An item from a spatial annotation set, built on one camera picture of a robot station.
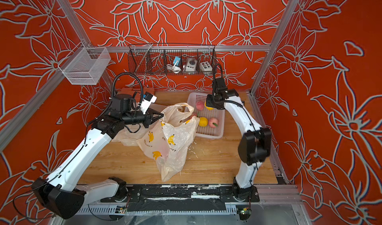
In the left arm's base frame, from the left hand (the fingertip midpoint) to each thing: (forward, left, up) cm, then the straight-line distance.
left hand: (162, 113), depth 69 cm
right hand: (+18, -22, -10) cm, 30 cm away
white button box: (+41, -21, 0) cm, 46 cm away
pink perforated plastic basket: (+8, -24, -29) cm, 38 cm away
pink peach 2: (+26, -19, -24) cm, 40 cm away
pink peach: (+12, -27, -23) cm, 37 cm away
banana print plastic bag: (-12, -4, -6) cm, 14 cm away
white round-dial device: (+38, -11, +3) cm, 39 cm away
